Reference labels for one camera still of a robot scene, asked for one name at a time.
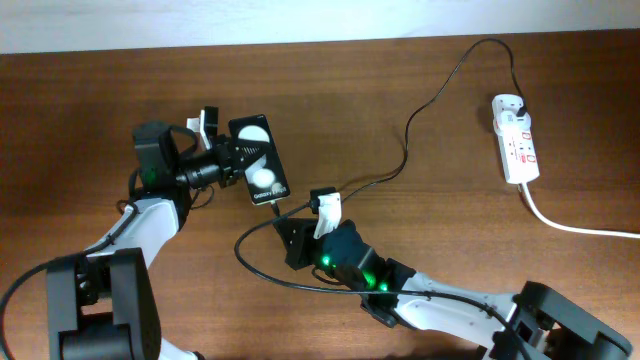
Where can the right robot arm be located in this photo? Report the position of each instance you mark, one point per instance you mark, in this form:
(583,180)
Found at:
(535,323)

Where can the white power strip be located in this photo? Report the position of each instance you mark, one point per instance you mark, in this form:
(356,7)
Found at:
(519,159)

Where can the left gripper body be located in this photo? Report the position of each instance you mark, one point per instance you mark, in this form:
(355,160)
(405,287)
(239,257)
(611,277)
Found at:
(224,169)

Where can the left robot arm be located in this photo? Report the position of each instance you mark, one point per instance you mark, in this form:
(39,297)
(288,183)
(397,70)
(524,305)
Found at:
(100,301)

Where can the white USB charger plug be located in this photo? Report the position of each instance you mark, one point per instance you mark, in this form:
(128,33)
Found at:
(507,107)

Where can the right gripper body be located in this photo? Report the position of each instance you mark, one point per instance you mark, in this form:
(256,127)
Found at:
(311,251)

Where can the black Samsung Galaxy smartphone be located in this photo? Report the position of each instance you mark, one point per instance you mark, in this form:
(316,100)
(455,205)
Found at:
(265,184)

